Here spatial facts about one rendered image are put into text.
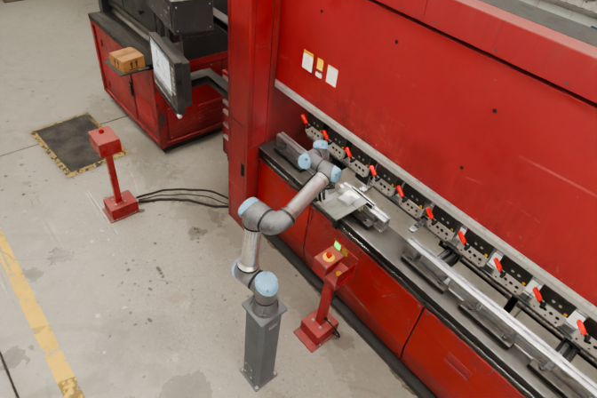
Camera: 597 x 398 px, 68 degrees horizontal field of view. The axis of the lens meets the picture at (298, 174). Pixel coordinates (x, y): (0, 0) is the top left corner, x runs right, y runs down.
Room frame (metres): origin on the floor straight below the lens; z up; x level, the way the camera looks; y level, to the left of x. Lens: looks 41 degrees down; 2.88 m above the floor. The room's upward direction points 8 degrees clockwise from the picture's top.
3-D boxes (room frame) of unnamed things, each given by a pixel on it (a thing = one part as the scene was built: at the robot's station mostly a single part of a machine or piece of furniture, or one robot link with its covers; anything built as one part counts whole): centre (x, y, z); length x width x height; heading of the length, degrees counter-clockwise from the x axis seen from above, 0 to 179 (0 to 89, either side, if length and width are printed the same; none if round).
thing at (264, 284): (1.34, 0.09, 0.94); 0.13 x 0.12 x 0.14; 55
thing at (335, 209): (1.97, -0.29, 1.00); 0.26 x 0.18 x 0.01; 135
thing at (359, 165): (2.09, -0.37, 1.26); 0.15 x 0.09 x 0.17; 45
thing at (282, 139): (2.47, 0.00, 0.92); 0.50 x 0.06 x 0.10; 45
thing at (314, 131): (2.38, -0.09, 1.26); 0.15 x 0.09 x 0.17; 45
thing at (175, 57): (2.52, 0.89, 1.42); 0.45 x 0.12 x 0.36; 37
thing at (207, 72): (2.80, 0.72, 1.17); 0.40 x 0.24 x 0.07; 45
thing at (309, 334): (1.67, -0.26, 0.06); 0.25 x 0.20 x 0.12; 136
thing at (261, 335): (1.33, 0.09, 0.39); 0.18 x 0.18 x 0.77; 46
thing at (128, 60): (3.29, 1.54, 1.04); 0.30 x 0.26 x 0.12; 46
